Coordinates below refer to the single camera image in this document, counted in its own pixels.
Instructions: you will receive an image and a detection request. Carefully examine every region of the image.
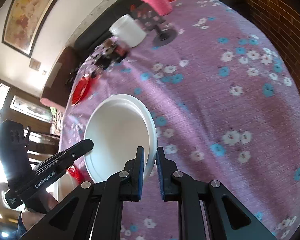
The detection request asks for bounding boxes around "white foam bowl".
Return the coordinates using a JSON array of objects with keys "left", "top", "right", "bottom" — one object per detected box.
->
[{"left": 84, "top": 94, "right": 158, "bottom": 183}]

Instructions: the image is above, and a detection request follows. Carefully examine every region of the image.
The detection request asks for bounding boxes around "person's left hand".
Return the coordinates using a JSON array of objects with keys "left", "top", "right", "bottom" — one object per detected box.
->
[{"left": 21, "top": 192, "right": 60, "bottom": 231}]

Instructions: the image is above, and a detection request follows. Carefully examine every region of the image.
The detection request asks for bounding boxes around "dark wooden chair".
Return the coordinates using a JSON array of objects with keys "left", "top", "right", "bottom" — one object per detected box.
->
[{"left": 25, "top": 126, "right": 60, "bottom": 165}]

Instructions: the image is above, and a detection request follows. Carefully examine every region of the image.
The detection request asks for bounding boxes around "brown sofa armchair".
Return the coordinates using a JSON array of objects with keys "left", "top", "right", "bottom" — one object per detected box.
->
[{"left": 40, "top": 47, "right": 81, "bottom": 113}]

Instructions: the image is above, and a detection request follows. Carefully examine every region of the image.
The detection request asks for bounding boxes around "red plate far side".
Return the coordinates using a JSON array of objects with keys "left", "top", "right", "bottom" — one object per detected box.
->
[{"left": 71, "top": 75, "right": 92, "bottom": 105}]

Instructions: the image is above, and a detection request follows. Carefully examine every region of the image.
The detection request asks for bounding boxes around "purple floral tablecloth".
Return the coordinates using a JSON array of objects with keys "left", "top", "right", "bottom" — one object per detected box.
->
[{"left": 61, "top": 0, "right": 300, "bottom": 239}]

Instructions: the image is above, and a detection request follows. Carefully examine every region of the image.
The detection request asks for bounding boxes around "dark jar with cork lid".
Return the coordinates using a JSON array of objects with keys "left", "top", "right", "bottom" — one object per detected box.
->
[{"left": 104, "top": 38, "right": 128, "bottom": 63}]

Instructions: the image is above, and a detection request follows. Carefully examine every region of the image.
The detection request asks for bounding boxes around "black couch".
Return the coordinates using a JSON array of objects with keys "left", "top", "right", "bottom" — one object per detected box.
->
[{"left": 73, "top": 0, "right": 142, "bottom": 59}]

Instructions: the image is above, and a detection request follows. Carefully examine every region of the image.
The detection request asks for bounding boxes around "white plastic jar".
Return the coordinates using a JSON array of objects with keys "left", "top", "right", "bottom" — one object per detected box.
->
[{"left": 109, "top": 14, "right": 147, "bottom": 48}]

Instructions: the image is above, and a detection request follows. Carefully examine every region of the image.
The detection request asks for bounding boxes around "black phone stand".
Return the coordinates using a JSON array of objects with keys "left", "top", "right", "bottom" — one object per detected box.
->
[{"left": 129, "top": 4, "right": 177, "bottom": 47}]

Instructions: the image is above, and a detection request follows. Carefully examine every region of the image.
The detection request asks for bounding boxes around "black small device with cables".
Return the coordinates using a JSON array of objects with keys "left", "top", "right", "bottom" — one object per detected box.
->
[{"left": 91, "top": 48, "right": 120, "bottom": 76}]

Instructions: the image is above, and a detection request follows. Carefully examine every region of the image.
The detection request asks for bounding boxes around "framed wall painting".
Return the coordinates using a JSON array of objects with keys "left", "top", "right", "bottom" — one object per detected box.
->
[{"left": 2, "top": 0, "right": 57, "bottom": 57}]

